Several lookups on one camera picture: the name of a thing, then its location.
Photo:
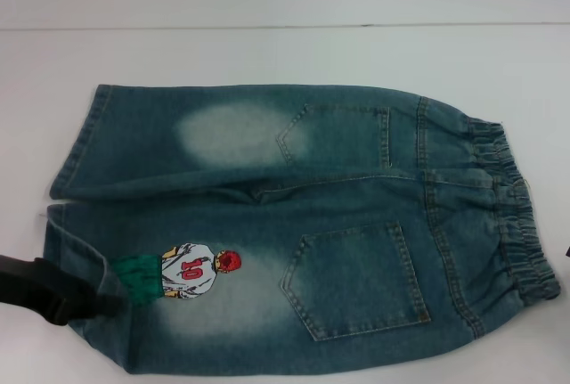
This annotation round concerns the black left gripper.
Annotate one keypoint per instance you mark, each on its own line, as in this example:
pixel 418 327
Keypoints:
pixel 35 281

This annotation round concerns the blue denim shorts with print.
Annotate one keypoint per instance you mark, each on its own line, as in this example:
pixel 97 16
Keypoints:
pixel 338 206

